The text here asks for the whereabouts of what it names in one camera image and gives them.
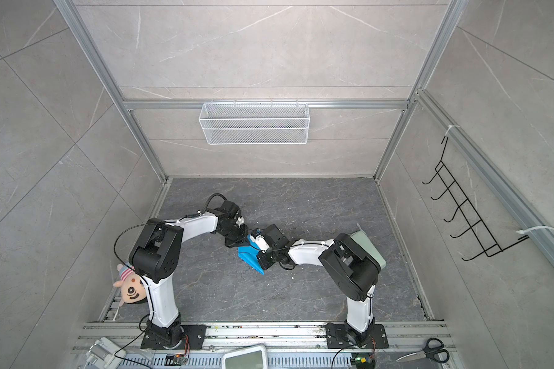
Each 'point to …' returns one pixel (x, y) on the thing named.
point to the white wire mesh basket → (255, 124)
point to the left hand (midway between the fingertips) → (251, 238)
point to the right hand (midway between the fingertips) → (259, 256)
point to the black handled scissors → (435, 348)
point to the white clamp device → (104, 354)
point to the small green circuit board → (361, 359)
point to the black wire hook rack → (476, 225)
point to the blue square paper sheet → (248, 255)
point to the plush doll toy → (133, 287)
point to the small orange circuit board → (176, 359)
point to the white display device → (255, 357)
